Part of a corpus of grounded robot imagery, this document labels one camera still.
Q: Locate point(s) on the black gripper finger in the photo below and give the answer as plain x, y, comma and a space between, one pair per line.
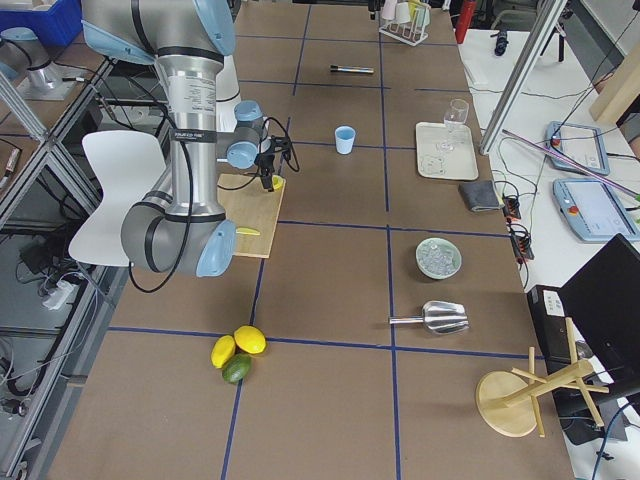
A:
265, 183

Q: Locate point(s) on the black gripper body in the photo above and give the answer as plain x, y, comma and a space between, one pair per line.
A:
264, 161

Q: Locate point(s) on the yellow lemon half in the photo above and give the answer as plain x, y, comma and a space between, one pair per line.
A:
277, 182

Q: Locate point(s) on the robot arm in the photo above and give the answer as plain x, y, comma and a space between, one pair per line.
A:
160, 209

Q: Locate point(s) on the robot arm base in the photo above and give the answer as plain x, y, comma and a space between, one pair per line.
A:
24, 56

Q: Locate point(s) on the light blue paper cup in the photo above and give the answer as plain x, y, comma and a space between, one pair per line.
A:
344, 136

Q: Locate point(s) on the yellow lemon right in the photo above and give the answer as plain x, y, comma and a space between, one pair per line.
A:
250, 339

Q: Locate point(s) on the yellow lemon left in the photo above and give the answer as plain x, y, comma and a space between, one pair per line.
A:
222, 351

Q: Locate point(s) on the bamboo cutting board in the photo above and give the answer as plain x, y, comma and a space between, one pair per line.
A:
252, 207

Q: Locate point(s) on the yellow plastic knife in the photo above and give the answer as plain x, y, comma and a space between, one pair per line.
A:
247, 231

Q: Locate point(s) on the white plastic chair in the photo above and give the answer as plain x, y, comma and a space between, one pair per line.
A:
127, 164

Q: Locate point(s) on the beige bear tray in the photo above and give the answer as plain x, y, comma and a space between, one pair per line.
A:
437, 163

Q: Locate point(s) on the green bowl of ice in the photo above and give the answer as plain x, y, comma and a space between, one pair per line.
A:
438, 258

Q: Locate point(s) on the green lime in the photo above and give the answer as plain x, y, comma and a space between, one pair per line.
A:
237, 368

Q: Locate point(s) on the clear wine glass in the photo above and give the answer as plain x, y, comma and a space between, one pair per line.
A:
454, 117

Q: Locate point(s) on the grey folded cloth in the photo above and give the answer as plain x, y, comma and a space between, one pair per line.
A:
480, 196

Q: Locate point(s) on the steel ice scoop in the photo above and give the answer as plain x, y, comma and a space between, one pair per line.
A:
438, 317

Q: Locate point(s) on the white power strip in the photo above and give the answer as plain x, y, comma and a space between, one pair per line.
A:
58, 296

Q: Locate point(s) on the blue plastic crate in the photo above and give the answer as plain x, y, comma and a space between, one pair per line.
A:
59, 25

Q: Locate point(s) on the black box with label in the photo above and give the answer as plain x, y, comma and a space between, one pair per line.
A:
549, 321

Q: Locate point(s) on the blue teach pendant far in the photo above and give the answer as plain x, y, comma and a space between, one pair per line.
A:
581, 143

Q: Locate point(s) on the blue teach pendant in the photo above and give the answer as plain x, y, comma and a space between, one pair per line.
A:
593, 211
581, 143

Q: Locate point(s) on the wooden mug tree stand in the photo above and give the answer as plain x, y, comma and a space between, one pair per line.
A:
508, 400

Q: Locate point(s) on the blue teach pendant near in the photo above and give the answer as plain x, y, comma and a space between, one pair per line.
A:
593, 211

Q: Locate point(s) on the black computer monitor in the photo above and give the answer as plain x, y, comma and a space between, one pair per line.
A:
602, 298

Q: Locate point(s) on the white wire cup rack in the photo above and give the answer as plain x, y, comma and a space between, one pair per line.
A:
405, 21

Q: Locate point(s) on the aluminium frame post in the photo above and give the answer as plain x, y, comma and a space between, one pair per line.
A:
542, 28

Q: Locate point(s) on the wooden block post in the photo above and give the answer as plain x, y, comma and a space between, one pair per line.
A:
620, 90

